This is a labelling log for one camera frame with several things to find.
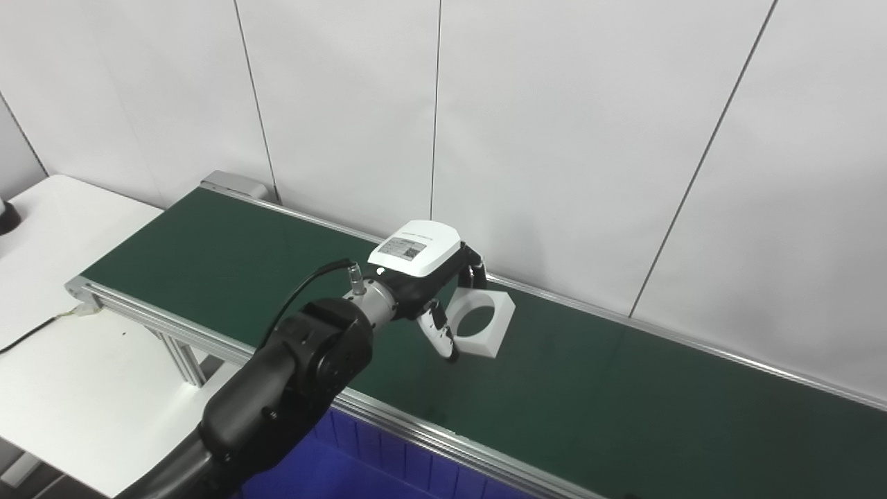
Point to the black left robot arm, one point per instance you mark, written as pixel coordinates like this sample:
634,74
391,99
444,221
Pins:
298,374

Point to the aluminium conveyor support leg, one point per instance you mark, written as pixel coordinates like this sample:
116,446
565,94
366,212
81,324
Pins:
183,360

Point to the blue plastic bin white parts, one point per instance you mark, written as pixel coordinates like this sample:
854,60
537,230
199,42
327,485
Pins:
360,464

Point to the green conveyor belt aluminium frame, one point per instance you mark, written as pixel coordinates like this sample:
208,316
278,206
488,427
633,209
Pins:
242,263

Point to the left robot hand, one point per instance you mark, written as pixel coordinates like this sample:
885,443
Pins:
416,256

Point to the white square part round hole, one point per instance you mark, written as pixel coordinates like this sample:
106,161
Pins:
502,326

